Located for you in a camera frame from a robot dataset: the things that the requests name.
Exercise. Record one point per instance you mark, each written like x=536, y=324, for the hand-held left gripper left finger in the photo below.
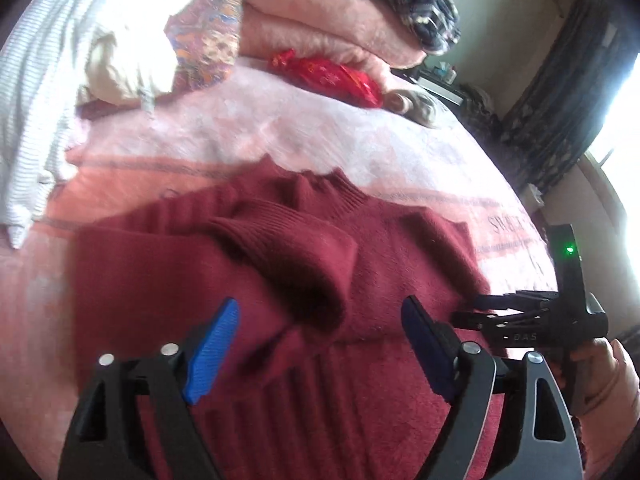
x=212, y=350

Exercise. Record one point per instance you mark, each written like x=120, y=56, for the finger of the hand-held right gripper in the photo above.
x=482, y=321
x=510, y=301

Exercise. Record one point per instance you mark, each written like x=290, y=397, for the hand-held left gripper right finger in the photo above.
x=425, y=350

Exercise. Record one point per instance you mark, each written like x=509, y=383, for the dark red knit sweater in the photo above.
x=280, y=280

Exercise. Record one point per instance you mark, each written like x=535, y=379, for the person's right forearm pink sleeve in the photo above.
x=620, y=420

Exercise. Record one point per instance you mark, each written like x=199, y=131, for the person's right hand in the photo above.
x=597, y=367

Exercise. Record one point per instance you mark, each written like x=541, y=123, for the bright window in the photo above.
x=622, y=140

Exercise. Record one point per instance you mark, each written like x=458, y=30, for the dark patterned curtain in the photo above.
x=565, y=90

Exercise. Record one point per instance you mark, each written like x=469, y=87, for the cluttered side table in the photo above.
x=460, y=92

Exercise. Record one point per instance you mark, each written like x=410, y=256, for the small whitish cloth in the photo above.
x=415, y=107

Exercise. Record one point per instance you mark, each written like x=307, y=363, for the pink printed blanket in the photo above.
x=280, y=120

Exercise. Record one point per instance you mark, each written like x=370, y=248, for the red patterned bag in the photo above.
x=330, y=75

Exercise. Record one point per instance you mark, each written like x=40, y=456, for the cream garment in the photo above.
x=135, y=55

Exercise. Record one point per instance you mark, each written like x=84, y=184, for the dark plaid garment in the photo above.
x=420, y=5

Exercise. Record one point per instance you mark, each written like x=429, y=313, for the colourful patterned cloth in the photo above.
x=205, y=35

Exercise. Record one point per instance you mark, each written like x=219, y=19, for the white striped garment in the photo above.
x=35, y=85

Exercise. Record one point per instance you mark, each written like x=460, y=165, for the folded pink fleece blanket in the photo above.
x=310, y=15

